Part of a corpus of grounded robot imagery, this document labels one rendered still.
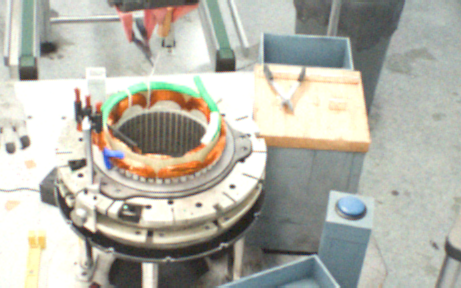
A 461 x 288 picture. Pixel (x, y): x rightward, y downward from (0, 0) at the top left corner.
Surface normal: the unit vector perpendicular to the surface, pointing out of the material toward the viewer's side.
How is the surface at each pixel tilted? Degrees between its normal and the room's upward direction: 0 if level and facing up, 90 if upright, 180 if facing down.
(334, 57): 90
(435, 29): 0
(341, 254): 90
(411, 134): 0
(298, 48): 90
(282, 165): 90
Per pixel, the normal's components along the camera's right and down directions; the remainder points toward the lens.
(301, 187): -0.03, 0.65
